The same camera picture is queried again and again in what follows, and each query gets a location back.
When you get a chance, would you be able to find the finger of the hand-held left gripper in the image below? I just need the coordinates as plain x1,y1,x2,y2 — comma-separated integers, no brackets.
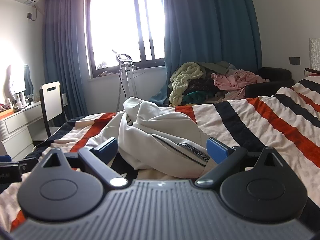
0,155,27,168

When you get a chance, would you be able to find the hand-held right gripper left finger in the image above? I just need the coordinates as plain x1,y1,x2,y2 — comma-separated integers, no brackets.
41,137,127,188

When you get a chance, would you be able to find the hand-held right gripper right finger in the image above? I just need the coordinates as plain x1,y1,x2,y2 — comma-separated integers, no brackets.
195,137,285,187

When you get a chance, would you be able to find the white zip sweatshirt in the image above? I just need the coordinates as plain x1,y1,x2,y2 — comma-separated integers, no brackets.
86,96,215,178

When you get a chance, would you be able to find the white dressing table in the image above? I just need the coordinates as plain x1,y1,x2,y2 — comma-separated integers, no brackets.
0,100,44,163

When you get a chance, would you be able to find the striped blanket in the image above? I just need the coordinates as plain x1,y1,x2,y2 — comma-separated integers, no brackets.
0,69,320,233

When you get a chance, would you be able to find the orange tray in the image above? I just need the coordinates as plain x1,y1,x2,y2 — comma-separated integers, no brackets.
0,105,13,117

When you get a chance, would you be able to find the teal garment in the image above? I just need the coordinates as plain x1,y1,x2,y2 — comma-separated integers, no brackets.
187,91,208,102

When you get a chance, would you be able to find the group of cosmetic bottles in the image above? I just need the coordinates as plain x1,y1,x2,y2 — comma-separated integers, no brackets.
5,91,34,110

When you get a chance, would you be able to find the dark patterned garment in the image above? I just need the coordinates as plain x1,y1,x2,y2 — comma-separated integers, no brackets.
186,76,218,95

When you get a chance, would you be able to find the white and black chair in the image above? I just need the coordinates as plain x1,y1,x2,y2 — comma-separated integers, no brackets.
39,81,68,140

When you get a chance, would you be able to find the light blue cloth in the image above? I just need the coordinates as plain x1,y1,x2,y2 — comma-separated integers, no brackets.
150,84,173,103

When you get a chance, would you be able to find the pink garment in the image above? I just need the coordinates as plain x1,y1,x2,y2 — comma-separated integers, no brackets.
211,69,269,100

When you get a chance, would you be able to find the arched mirror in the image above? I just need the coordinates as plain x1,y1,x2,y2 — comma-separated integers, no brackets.
4,64,27,100

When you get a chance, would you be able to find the pale green knit blanket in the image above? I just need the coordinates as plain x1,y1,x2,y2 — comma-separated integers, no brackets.
169,62,204,105

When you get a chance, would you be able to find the olive garment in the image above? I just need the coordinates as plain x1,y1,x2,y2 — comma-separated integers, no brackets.
200,61,234,74

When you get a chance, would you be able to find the garment steamer stand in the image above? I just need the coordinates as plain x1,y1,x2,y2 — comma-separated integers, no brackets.
112,49,145,111

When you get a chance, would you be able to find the black armchair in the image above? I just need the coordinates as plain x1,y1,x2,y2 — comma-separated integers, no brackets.
245,67,295,98

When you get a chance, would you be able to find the blue curtain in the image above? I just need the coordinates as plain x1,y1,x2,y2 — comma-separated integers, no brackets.
162,0,262,105
42,0,89,120

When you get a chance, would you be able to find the window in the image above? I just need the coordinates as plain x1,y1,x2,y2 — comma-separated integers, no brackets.
84,0,167,78

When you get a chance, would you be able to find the white quilted headboard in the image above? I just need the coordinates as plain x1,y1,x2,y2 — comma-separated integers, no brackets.
309,37,320,69

